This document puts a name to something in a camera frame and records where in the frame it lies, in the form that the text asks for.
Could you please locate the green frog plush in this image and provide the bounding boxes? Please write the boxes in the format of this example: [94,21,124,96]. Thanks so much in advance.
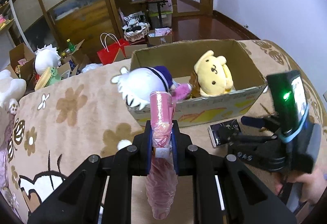
[46,67,61,86]

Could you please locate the small black side table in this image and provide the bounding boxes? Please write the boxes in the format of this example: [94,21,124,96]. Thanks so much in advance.
[130,0,174,29]

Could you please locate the white figurine display shelf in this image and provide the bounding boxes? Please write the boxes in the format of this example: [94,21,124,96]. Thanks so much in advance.
[1,0,33,69]

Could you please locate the person's right hand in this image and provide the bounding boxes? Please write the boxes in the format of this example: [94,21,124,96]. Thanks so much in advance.
[287,165,326,205]

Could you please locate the white purple hat plush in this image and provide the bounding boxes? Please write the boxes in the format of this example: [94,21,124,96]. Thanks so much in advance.
[111,66,177,110]

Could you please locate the clear plastic storage bin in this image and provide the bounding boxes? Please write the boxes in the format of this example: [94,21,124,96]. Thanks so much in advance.
[149,12,173,29]

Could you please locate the red paper gift bag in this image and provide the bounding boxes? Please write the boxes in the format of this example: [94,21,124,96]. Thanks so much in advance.
[97,32,130,65]

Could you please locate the black face mask packet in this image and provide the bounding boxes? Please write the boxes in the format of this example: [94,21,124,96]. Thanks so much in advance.
[208,119,241,148]

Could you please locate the open cardboard box with bottles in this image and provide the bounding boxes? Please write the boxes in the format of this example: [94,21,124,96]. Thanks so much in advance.
[59,40,90,76]

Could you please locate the brown cardboard box left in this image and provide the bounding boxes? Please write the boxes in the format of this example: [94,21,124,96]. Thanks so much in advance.
[6,43,35,83]

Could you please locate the pink fluffy plush slipper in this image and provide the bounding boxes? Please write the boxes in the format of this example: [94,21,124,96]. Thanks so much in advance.
[171,83,192,101]

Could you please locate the small cardboard box on floor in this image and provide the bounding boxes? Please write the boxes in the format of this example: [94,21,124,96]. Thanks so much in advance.
[147,28,173,46]

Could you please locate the yellow dog plush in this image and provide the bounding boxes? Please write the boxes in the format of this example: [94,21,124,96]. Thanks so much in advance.
[193,50,234,97]

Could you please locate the pink plastic item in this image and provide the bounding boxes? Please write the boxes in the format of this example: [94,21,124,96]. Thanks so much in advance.
[146,91,178,220]

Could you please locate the cream spotted dog plush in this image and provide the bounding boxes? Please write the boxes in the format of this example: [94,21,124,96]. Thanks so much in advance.
[1,69,27,115]

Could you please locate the lace trimmed basket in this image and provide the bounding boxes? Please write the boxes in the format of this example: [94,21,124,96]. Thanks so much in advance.
[122,22,150,43]

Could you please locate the white round plush doll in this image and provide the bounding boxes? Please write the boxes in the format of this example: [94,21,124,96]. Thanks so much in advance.
[34,44,61,76]

